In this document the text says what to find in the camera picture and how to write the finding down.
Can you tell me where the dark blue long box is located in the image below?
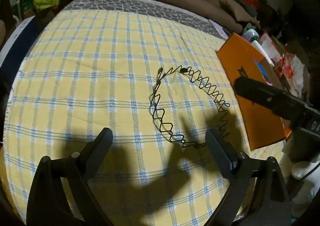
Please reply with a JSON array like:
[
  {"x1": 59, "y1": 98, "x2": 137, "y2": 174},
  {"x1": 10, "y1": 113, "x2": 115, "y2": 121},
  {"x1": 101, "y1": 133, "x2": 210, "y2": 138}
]
[{"x1": 0, "y1": 15, "x2": 43, "y2": 84}]

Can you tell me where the green bag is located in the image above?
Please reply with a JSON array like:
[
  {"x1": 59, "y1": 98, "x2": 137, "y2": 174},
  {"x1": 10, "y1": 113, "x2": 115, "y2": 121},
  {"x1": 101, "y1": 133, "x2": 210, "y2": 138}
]
[{"x1": 33, "y1": 0, "x2": 60, "y2": 12}]

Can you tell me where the purple game controller card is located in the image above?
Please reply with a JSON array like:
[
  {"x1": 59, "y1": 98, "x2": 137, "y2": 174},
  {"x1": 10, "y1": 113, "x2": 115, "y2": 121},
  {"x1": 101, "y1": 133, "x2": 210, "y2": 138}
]
[{"x1": 209, "y1": 19, "x2": 229, "y2": 41}]

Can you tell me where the orange cardboard box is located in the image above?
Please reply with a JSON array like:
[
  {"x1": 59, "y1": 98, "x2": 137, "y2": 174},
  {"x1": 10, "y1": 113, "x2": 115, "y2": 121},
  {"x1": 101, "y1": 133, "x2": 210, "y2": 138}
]
[{"x1": 217, "y1": 34, "x2": 291, "y2": 150}]

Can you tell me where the black zigzag wire headband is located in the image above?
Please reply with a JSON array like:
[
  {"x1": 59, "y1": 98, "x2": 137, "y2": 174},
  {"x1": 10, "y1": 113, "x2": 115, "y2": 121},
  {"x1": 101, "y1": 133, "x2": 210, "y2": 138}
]
[{"x1": 149, "y1": 65, "x2": 231, "y2": 149}]

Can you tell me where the white tissue box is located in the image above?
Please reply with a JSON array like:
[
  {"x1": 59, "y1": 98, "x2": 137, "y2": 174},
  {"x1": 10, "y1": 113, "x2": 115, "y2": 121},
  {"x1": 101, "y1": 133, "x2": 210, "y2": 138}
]
[{"x1": 251, "y1": 40, "x2": 274, "y2": 67}]

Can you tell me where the yellow checkered tablecloth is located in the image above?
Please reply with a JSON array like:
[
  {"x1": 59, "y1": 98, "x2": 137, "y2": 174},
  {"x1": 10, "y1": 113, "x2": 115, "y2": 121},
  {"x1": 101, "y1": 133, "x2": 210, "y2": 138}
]
[{"x1": 1, "y1": 10, "x2": 283, "y2": 225}]

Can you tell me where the brown cushion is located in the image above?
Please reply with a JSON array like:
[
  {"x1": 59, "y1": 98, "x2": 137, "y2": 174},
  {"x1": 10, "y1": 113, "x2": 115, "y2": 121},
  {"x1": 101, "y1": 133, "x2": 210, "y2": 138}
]
[{"x1": 219, "y1": 0, "x2": 260, "y2": 28}]

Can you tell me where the red box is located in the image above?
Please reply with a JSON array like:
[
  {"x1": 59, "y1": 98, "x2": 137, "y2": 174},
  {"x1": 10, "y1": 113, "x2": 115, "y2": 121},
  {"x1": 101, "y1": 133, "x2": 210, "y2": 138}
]
[{"x1": 242, "y1": 0, "x2": 260, "y2": 10}]

